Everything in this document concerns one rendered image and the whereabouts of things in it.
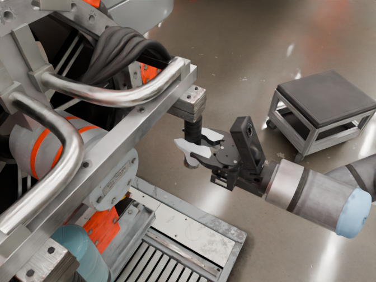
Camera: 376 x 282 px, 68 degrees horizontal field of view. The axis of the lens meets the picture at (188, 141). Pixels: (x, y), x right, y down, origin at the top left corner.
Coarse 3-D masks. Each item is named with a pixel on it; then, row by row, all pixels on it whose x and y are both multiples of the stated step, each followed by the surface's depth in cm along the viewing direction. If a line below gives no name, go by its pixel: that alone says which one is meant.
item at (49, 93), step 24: (48, 24) 64; (48, 48) 76; (72, 48) 61; (72, 72) 78; (48, 96) 60; (96, 120) 80; (0, 144) 59; (0, 168) 56; (0, 192) 73; (24, 192) 65
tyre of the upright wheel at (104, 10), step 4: (100, 0) 61; (100, 4) 60; (104, 4) 62; (96, 8) 60; (100, 8) 61; (104, 8) 62; (104, 12) 62; (108, 12) 64; (108, 16) 64; (112, 80) 74; (116, 108) 79; (112, 112) 79; (116, 112) 80; (112, 116) 80; (116, 116) 81; (112, 120) 80; (112, 124) 81; (112, 128) 81
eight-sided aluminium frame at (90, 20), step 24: (0, 0) 36; (24, 0) 38; (48, 0) 41; (72, 0) 45; (0, 24) 37; (72, 24) 51; (96, 24) 51; (120, 72) 69; (120, 120) 77; (72, 216) 73
